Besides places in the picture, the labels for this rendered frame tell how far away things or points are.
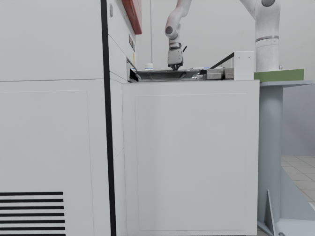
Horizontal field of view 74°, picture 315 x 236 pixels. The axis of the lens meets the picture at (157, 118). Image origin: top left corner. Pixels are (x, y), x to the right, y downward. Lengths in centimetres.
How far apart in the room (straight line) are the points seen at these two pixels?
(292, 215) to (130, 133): 109
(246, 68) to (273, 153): 52
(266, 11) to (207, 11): 179
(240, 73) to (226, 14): 204
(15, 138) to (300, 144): 297
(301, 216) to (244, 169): 61
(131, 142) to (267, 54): 88
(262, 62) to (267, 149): 49
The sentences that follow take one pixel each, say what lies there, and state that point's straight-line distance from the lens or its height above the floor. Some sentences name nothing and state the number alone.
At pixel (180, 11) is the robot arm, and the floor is 128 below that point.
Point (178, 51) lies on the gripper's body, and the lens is 145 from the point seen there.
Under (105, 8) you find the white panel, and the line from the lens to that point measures 85.
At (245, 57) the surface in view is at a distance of 111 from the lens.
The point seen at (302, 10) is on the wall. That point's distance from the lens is 330.
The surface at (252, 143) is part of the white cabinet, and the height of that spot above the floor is 53.
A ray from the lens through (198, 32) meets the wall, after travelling 300.
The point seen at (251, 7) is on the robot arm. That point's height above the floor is 127.
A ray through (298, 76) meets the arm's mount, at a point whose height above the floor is 84.
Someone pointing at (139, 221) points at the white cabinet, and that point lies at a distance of 113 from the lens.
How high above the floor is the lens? 74
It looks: 5 degrees down
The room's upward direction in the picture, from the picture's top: 1 degrees counter-clockwise
